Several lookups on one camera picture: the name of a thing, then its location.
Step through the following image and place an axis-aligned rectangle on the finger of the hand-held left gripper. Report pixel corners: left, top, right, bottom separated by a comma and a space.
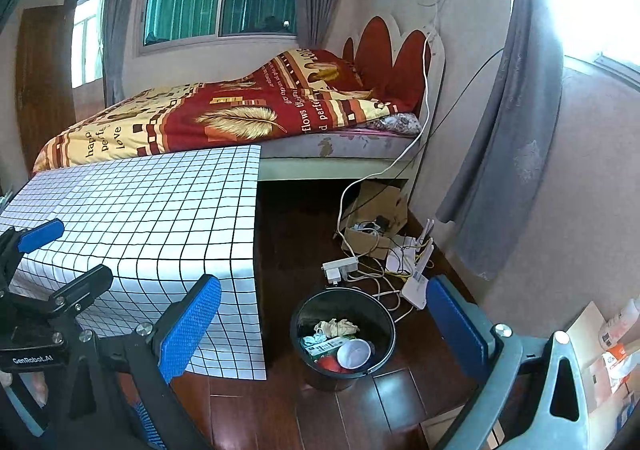
29, 264, 115, 319
0, 217, 65, 288

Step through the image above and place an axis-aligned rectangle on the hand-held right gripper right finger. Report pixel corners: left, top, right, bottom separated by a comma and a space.
426, 276, 592, 450

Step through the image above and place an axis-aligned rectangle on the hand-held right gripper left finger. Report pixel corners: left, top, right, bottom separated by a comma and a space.
57, 274, 223, 450

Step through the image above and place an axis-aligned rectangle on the blue paper bowl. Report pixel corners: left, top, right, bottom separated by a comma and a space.
336, 337, 372, 371

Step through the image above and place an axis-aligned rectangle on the black trash bin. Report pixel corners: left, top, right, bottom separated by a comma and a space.
290, 290, 397, 392

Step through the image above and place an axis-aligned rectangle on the green carton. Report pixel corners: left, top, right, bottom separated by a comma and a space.
302, 336, 351, 359

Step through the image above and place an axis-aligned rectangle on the person's left hand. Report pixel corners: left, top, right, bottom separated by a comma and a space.
29, 374, 50, 408

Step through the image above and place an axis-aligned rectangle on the white router with antennas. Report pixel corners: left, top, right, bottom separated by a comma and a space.
400, 217, 437, 312

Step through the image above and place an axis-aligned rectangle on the white network device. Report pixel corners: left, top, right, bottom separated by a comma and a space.
386, 237, 417, 277

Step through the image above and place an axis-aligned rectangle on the table with white grid cloth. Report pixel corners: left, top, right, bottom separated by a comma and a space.
0, 145, 268, 381

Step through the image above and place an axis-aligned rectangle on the open cardboard box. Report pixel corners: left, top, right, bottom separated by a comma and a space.
341, 180, 409, 261

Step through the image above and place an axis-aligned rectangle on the brown cardboard box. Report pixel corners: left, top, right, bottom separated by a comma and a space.
565, 300, 640, 432

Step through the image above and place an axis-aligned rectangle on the white power strip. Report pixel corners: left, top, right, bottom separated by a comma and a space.
322, 257, 361, 287

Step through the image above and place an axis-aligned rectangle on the brown wooden wardrobe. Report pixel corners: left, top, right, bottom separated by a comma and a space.
15, 4, 77, 147

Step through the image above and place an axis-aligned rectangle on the orange white packet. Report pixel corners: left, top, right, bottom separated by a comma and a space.
587, 349, 637, 399

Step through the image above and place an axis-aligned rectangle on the white bottle orange label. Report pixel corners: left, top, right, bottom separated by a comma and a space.
602, 297, 640, 350

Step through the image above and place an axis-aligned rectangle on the small bright window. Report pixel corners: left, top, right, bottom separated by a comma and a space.
70, 0, 109, 88

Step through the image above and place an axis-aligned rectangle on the grey tied curtain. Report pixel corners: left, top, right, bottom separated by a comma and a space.
435, 0, 569, 281

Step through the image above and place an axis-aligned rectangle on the floral pillow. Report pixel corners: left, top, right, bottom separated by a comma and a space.
372, 112, 424, 136

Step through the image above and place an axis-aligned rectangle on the grey mattress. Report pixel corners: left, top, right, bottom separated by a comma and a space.
260, 127, 423, 161

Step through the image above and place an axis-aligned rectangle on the bed with red patterned blanket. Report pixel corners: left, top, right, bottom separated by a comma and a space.
32, 48, 397, 174

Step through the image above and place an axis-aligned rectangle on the red padded headboard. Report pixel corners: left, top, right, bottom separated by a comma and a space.
342, 16, 447, 117

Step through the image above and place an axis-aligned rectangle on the white bed frame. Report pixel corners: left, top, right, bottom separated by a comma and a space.
257, 157, 419, 201

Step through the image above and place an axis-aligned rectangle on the black cable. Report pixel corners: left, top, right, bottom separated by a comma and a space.
350, 47, 507, 231

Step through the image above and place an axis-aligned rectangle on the white cable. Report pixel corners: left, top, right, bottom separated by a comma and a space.
338, 0, 434, 241

